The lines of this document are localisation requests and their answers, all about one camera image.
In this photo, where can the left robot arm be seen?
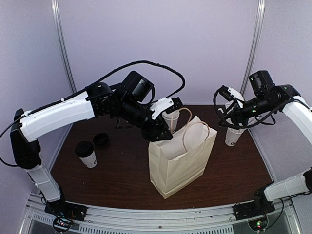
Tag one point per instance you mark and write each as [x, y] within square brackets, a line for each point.
[122, 100]

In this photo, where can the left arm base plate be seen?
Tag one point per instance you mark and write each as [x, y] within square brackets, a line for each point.
[66, 216]

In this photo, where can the white wrapped stirrers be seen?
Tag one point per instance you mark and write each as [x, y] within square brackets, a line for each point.
[225, 110]

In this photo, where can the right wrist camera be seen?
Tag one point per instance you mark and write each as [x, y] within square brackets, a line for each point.
[231, 94]

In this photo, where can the black cup lid stack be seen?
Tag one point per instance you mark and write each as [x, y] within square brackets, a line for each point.
[101, 139]

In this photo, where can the left aluminium frame post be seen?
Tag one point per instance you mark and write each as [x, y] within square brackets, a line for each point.
[62, 46]

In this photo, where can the front aluminium rail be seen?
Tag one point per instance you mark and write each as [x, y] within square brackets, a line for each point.
[212, 220]

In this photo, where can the white paper bag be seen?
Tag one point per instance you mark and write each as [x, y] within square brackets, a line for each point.
[175, 163]

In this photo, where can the white paper cup stack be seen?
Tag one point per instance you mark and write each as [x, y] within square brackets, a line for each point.
[171, 119]

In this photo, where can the cup holding stirrers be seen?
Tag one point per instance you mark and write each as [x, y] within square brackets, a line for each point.
[232, 136]

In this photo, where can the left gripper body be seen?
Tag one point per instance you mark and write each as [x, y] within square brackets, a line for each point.
[149, 133]

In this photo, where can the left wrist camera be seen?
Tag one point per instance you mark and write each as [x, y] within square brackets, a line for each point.
[166, 104]

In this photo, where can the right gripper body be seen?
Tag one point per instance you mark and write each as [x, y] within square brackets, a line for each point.
[237, 110]

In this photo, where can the aluminium frame post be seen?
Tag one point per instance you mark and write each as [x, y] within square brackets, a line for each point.
[258, 26]
[62, 46]

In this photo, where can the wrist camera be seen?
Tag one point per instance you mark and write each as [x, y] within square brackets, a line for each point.
[231, 94]
[166, 104]

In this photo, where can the right aluminium frame post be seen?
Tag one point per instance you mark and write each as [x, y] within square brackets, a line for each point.
[258, 26]

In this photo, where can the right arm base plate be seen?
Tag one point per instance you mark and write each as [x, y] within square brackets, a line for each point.
[256, 215]

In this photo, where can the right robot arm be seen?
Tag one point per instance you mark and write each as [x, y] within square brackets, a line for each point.
[281, 120]

